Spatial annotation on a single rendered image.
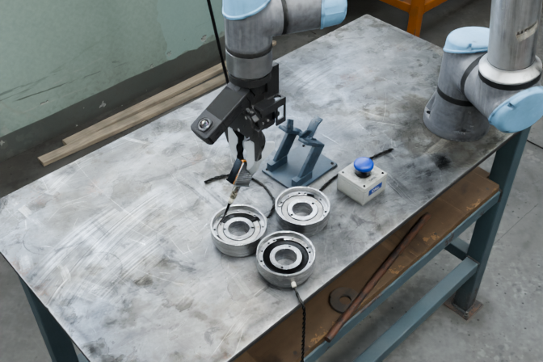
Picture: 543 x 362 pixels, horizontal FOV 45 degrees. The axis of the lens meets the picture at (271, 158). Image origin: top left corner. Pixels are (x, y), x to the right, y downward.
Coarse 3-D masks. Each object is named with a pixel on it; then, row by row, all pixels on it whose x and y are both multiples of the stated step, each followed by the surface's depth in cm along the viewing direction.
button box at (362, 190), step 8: (344, 168) 131; (352, 168) 131; (376, 168) 131; (344, 176) 129; (352, 176) 129; (360, 176) 129; (368, 176) 129; (376, 176) 129; (384, 176) 130; (344, 184) 130; (352, 184) 128; (360, 184) 127; (368, 184) 127; (376, 184) 129; (384, 184) 131; (344, 192) 132; (352, 192) 130; (360, 192) 128; (368, 192) 128; (376, 192) 130; (360, 200) 129; (368, 200) 130
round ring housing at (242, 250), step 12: (240, 204) 124; (216, 216) 122; (264, 216) 121; (216, 228) 121; (228, 228) 121; (240, 228) 124; (252, 228) 121; (264, 228) 119; (216, 240) 118; (240, 240) 119; (228, 252) 118; (240, 252) 117; (252, 252) 119
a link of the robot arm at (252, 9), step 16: (224, 0) 97; (240, 0) 95; (256, 0) 95; (272, 0) 97; (224, 16) 98; (240, 16) 96; (256, 16) 96; (272, 16) 98; (240, 32) 98; (256, 32) 98; (272, 32) 100; (240, 48) 100; (256, 48) 100
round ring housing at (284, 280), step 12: (264, 240) 117; (300, 240) 118; (276, 252) 116; (288, 252) 117; (300, 252) 116; (312, 252) 116; (264, 264) 114; (276, 264) 114; (312, 264) 113; (264, 276) 113; (276, 276) 111; (288, 276) 111; (300, 276) 112
